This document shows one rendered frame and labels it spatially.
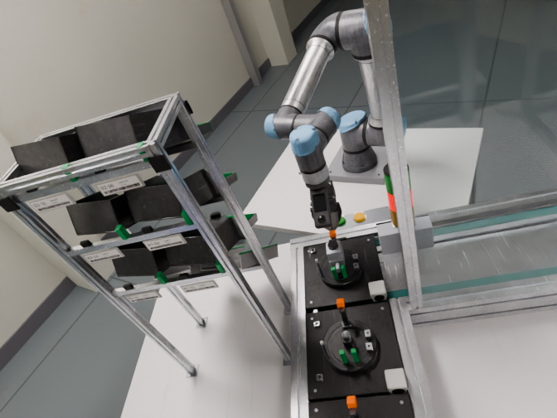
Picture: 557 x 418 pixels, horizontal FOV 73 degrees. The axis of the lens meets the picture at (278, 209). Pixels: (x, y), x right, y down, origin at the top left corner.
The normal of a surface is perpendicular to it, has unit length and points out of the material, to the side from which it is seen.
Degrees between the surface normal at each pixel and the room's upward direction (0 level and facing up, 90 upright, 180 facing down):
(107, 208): 65
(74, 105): 90
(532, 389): 0
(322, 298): 0
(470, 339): 0
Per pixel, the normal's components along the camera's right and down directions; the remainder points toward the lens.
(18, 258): 0.85, 0.10
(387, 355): -0.31, -0.70
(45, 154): -0.30, 0.34
